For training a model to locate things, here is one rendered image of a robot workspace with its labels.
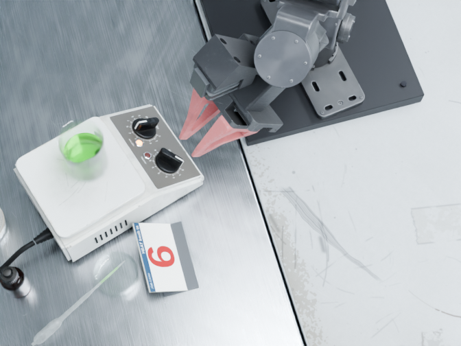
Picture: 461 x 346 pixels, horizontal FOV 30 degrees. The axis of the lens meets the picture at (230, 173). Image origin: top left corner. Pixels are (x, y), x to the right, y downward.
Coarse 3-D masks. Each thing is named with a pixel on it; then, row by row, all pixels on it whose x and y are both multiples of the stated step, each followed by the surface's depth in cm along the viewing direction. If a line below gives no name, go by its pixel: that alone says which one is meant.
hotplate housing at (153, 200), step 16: (112, 128) 108; (192, 160) 111; (144, 176) 105; (144, 192) 104; (160, 192) 105; (176, 192) 108; (128, 208) 104; (144, 208) 106; (160, 208) 109; (48, 224) 103; (96, 224) 103; (112, 224) 104; (128, 224) 107; (64, 240) 102; (80, 240) 102; (96, 240) 105; (80, 256) 106
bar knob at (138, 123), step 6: (138, 120) 110; (144, 120) 108; (150, 120) 109; (156, 120) 109; (132, 126) 109; (138, 126) 108; (144, 126) 108; (150, 126) 109; (138, 132) 109; (144, 132) 109; (150, 132) 110; (144, 138) 109; (150, 138) 109
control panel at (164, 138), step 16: (128, 112) 110; (144, 112) 112; (128, 128) 109; (160, 128) 111; (128, 144) 107; (144, 144) 108; (160, 144) 110; (176, 144) 111; (144, 160) 107; (160, 176) 106; (176, 176) 108; (192, 176) 109
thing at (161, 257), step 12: (144, 228) 107; (156, 228) 108; (144, 240) 106; (156, 240) 107; (168, 240) 108; (156, 252) 106; (168, 252) 107; (156, 264) 105; (168, 264) 106; (156, 276) 104; (168, 276) 106; (156, 288) 103; (168, 288) 105
